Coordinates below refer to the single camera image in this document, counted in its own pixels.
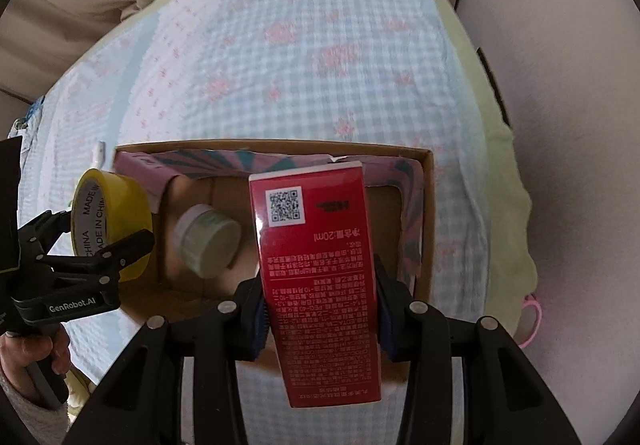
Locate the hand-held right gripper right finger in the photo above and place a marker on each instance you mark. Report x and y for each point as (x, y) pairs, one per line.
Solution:
(387, 325)

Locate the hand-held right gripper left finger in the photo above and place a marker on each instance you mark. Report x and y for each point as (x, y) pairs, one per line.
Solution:
(258, 320)

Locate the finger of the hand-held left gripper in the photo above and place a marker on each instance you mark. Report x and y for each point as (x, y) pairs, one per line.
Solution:
(120, 250)
(47, 225)

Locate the yellow tape roll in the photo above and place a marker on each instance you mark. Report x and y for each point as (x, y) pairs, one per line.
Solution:
(112, 220)

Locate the red printed carton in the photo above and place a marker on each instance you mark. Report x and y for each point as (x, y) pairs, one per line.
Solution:
(315, 275)

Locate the pale green cream jar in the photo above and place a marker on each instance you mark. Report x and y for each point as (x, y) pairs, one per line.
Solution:
(207, 240)

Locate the cardboard box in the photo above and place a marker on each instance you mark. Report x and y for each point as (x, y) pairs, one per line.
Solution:
(390, 205)

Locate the person's left forearm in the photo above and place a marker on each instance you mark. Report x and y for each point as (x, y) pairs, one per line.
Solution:
(30, 420)

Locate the person's left hand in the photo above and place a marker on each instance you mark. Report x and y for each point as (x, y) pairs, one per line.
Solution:
(25, 350)

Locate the pale yellow sheet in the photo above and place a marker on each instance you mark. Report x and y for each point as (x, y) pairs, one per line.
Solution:
(495, 185)

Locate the checkered floral blanket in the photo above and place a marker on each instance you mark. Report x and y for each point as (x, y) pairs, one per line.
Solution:
(280, 60)

